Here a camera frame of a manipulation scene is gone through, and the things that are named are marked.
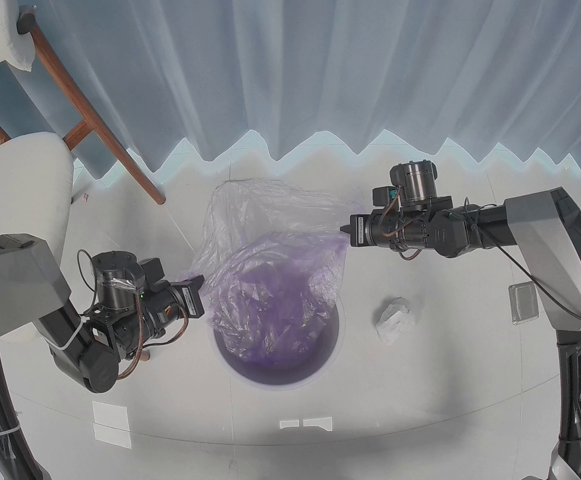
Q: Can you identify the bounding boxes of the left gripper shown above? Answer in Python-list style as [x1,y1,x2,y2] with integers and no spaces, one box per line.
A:
[144,276,206,332]

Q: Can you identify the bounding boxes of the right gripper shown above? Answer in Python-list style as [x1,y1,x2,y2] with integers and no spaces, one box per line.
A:
[351,210,402,249]

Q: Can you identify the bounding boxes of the purple plastic bag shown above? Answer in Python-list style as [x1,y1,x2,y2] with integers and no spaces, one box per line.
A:
[185,178,360,386]

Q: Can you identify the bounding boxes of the white trash bin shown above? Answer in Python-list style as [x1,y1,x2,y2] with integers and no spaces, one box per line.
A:
[210,295,346,393]

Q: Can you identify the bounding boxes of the crumpled white paper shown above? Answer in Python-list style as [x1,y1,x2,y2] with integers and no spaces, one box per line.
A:
[374,295,416,345]

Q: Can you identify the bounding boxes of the white wooden chair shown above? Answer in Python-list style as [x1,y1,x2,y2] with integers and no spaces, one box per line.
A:
[0,0,166,364]

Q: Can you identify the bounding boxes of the pale blue curtain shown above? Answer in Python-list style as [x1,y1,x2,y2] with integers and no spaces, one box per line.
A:
[0,0,581,189]

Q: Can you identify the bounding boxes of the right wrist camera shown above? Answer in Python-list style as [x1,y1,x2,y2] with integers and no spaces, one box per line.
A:
[373,184,401,212]

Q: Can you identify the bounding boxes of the black cable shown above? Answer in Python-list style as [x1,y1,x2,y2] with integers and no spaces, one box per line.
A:
[463,197,581,341]
[76,249,100,315]

